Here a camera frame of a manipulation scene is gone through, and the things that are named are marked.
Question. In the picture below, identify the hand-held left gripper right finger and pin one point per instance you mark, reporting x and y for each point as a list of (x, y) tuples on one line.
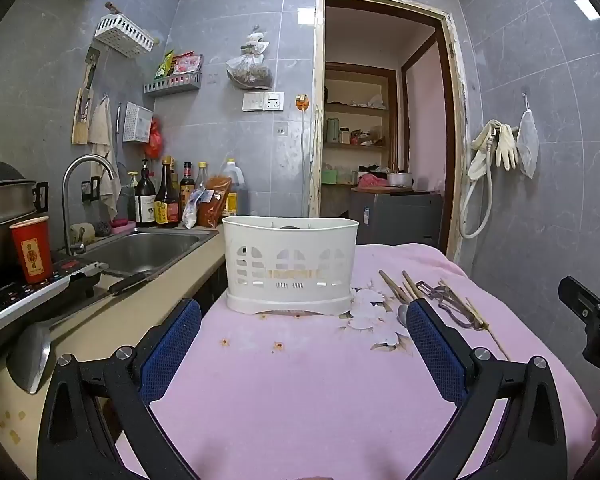
[(432, 347)]

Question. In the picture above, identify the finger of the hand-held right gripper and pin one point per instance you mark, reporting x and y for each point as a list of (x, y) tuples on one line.
[(582, 300)]

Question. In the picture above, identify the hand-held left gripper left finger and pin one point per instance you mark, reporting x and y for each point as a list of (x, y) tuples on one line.
[(172, 345)]

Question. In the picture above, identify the metal spoon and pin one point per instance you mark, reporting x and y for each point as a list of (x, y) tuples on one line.
[(404, 314)]

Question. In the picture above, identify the metal peeler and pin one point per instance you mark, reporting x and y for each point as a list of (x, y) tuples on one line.
[(442, 294)]

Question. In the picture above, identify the wooden chopstick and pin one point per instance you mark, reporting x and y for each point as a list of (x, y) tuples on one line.
[(395, 286), (454, 295), (411, 281), (386, 280)]

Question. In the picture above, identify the thin bamboo stick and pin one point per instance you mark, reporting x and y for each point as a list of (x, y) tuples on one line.
[(497, 342)]

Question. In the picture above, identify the white plastic utensil basket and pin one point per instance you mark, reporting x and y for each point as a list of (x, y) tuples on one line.
[(290, 237)]

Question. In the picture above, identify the steel sink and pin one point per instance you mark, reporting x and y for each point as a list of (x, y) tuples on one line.
[(145, 250)]

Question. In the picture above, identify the pink sponge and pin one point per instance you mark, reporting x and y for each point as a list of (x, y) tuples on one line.
[(123, 226)]

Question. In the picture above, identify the pink floral blanket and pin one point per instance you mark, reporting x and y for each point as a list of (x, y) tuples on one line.
[(305, 385)]

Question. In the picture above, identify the gray fridge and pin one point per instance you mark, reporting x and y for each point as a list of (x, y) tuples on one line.
[(395, 220)]

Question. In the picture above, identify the white blue packet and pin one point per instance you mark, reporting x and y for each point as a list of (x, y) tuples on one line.
[(192, 210)]

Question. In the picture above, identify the dark soy sauce bottle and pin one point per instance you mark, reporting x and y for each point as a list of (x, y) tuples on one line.
[(167, 205)]

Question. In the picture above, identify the dark bottle white label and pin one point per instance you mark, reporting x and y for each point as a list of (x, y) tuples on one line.
[(145, 205)]

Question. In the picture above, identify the metal spatula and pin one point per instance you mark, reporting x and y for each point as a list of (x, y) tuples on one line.
[(30, 360)]

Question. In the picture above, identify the beige dish scrubber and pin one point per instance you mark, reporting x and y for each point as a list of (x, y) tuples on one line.
[(82, 232)]

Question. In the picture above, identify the red spice bag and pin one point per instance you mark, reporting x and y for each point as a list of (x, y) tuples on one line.
[(215, 202)]

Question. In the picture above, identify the black induction cooker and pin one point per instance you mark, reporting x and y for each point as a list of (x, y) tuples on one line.
[(30, 292)]

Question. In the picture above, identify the small dark sauce bottle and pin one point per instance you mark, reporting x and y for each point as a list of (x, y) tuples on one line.
[(187, 187)]

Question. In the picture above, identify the white mesh bag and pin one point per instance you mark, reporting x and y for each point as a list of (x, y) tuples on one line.
[(527, 142)]

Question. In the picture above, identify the cream rubber glove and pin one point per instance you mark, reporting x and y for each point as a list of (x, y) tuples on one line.
[(507, 147), (482, 152)]

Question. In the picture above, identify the clear bottle yellow cap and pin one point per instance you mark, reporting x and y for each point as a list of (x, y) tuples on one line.
[(201, 177)]

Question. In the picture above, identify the red cup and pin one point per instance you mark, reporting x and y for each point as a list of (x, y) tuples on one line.
[(31, 250)]

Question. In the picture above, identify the white cooker pot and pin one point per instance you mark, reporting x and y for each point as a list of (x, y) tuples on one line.
[(399, 180)]

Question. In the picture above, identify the cooking oil jug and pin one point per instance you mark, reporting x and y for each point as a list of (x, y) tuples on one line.
[(232, 180)]

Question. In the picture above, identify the pink cloth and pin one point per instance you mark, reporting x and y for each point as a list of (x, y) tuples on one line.
[(371, 181)]

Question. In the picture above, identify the steel faucet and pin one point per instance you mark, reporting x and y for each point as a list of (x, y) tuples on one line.
[(67, 195)]

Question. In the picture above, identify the green box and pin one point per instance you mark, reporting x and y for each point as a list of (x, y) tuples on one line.
[(329, 176)]

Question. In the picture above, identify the red plastic bag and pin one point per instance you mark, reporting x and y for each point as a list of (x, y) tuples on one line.
[(154, 140)]

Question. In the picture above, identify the steel pot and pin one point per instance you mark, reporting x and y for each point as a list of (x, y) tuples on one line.
[(2, 205)]

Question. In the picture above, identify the beige towel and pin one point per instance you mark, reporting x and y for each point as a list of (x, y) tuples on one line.
[(100, 130)]

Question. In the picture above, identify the glass jar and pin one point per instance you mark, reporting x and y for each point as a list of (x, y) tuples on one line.
[(345, 136)]

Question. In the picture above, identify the wooden cutting board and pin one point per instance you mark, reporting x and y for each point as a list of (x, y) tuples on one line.
[(80, 132)]

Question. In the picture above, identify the green thermos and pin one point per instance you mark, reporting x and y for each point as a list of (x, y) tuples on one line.
[(333, 130)]

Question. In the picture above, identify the wooden shelf unit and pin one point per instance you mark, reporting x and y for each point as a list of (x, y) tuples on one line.
[(355, 108)]

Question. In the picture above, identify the yellow green snack packet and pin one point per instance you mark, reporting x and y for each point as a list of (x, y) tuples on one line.
[(164, 66)]

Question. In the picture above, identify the red snack packet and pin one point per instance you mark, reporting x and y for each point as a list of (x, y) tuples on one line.
[(187, 64)]

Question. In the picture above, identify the hanging clear plastic bag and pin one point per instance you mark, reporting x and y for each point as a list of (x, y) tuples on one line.
[(250, 67)]

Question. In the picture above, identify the kitchen knife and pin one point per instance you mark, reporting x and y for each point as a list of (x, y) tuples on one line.
[(91, 67)]

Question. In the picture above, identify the black wall bracket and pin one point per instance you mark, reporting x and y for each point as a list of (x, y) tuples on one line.
[(91, 187)]

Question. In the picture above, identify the white wall holder box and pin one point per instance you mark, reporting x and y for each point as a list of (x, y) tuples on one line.
[(137, 122)]

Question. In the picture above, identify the white wall switch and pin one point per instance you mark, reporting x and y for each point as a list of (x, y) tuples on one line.
[(253, 101)]

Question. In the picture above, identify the gray wall shelf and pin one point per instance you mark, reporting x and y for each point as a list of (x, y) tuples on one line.
[(172, 84)]

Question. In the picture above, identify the wooden door frame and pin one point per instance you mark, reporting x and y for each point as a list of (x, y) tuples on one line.
[(319, 110)]

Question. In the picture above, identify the white wall socket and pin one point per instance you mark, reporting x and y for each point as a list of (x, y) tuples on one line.
[(273, 101)]

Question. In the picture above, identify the orange wall hook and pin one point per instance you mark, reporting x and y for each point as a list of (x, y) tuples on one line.
[(302, 101)]

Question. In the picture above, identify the white wall basket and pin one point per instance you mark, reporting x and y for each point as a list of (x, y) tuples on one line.
[(122, 35)]

